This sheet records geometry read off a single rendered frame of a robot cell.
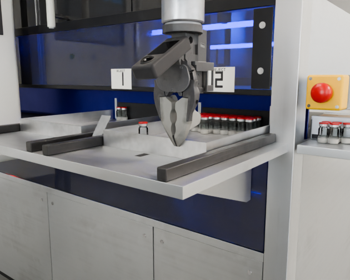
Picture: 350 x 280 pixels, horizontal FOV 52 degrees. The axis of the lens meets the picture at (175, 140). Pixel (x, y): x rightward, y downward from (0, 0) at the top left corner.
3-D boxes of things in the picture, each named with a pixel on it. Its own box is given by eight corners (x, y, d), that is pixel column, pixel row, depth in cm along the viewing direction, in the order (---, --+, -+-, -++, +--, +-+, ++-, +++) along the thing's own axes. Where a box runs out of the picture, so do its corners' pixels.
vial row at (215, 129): (193, 130, 99) (194, 113, 98) (255, 136, 88) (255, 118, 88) (189, 131, 97) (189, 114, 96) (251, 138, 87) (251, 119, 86)
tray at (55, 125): (112, 119, 126) (111, 109, 125) (171, 125, 110) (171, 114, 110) (20, 131, 99) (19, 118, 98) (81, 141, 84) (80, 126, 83)
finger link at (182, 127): (205, 144, 68) (206, 94, 66) (187, 149, 63) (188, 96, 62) (191, 143, 70) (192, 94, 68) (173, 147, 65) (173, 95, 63)
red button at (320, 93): (314, 101, 76) (315, 82, 76) (334, 102, 74) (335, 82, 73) (308, 103, 73) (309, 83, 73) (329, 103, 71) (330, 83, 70)
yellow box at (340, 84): (314, 106, 83) (316, 74, 81) (349, 108, 78) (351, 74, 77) (304, 109, 77) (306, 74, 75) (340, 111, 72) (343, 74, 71)
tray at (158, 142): (191, 128, 105) (191, 115, 105) (278, 136, 90) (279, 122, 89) (103, 145, 78) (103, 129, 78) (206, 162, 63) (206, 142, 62)
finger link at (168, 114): (191, 143, 70) (192, 94, 68) (173, 147, 65) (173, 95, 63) (179, 141, 71) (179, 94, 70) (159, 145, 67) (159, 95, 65)
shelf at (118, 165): (103, 124, 129) (102, 118, 129) (299, 146, 87) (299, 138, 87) (-42, 143, 91) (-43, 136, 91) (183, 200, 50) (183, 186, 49)
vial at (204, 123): (203, 133, 95) (203, 115, 94) (210, 133, 93) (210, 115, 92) (198, 134, 93) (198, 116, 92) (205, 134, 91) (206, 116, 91)
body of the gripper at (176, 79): (214, 94, 67) (216, 27, 65) (188, 96, 60) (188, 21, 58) (181, 93, 72) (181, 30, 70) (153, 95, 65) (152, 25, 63)
